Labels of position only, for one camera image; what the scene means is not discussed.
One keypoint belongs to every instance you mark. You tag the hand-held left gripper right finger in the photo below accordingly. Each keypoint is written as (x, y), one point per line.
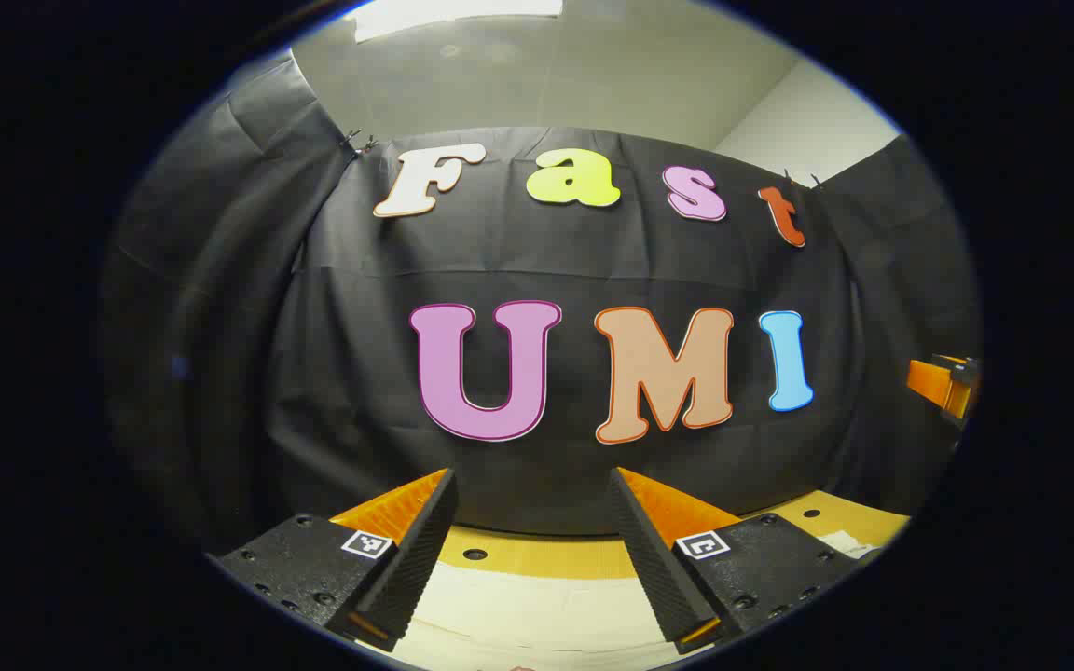
(654, 568)

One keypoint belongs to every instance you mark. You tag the black backdrop cloth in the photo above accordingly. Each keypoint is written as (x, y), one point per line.
(574, 252)

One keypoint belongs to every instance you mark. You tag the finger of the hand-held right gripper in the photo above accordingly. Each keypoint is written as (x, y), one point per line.
(938, 384)

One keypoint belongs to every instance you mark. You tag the white jeans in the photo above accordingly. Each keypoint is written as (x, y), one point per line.
(537, 615)

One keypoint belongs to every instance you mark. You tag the small black cloth clip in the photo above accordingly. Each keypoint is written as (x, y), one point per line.
(360, 143)
(800, 179)

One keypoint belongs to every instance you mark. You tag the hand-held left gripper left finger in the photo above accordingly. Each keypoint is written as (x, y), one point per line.
(416, 568)

